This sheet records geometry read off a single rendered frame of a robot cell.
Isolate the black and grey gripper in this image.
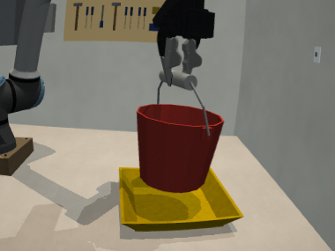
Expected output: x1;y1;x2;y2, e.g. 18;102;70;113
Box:
157;0;215;86

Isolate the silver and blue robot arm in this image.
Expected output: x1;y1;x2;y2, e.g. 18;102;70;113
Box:
0;0;179;154

